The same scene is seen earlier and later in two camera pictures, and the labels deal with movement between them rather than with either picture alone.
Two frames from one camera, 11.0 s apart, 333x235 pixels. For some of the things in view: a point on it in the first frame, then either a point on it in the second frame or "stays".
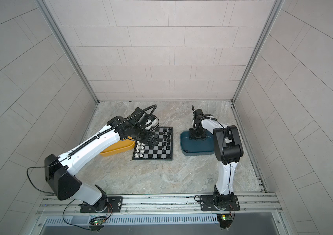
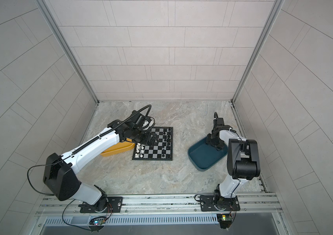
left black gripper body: [145, 137] stays
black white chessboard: [162, 151] stays
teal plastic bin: [199, 147] to [203, 156]
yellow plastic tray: [122, 145] stays
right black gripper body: [198, 133] to [211, 139]
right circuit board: [225, 220] stays
